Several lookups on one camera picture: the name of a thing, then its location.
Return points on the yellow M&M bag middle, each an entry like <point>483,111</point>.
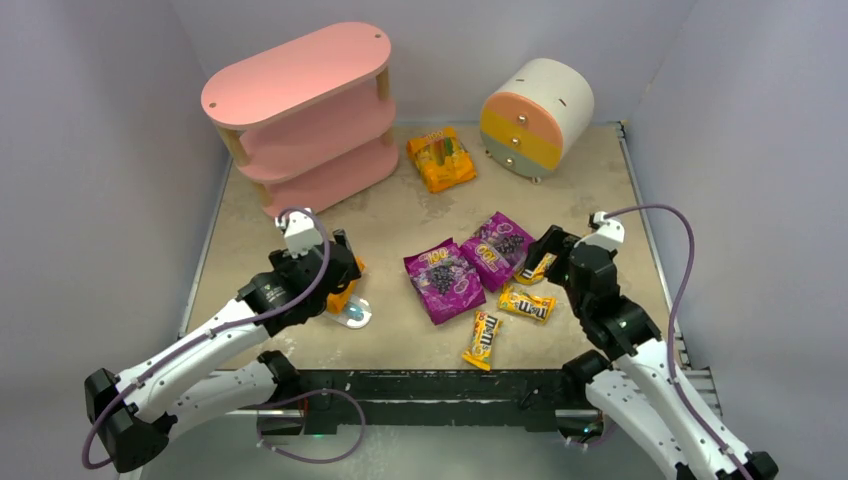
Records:
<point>519,302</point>

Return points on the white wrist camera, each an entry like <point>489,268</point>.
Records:
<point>606,233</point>
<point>299,231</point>

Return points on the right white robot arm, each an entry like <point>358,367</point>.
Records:
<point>630,375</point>

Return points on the yellow M&M bag top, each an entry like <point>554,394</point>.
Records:
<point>535,275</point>

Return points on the blue toy blister pack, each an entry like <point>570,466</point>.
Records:
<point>355,314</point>

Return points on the purple grape candy bag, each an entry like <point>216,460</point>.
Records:
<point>497,250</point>
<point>445,281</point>

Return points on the yellow m&m bag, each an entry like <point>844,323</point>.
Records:
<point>535,275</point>
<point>519,302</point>
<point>485,330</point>

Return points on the round pastel drawer cabinet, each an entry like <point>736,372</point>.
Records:
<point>529,124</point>

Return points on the orange gummy candy bag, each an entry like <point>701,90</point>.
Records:
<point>441,159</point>
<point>336,301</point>

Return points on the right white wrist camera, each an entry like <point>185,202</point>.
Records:
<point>606,233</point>

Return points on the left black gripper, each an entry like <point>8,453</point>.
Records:
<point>343,263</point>

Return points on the pink three-tier shelf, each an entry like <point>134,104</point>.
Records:
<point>309,123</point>

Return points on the yellow M&M bag bottom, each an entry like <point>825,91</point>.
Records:
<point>485,330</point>

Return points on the purple grape candy bag left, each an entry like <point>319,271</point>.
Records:
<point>445,281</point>

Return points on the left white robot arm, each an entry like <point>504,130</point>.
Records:
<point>136,413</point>

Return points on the purple grape candy bag right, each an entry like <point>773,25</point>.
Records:
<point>497,250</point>

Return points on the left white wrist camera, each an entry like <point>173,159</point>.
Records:
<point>299,231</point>

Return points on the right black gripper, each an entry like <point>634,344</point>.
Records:
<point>553,248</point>

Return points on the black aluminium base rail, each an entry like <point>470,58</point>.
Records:
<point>536,400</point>

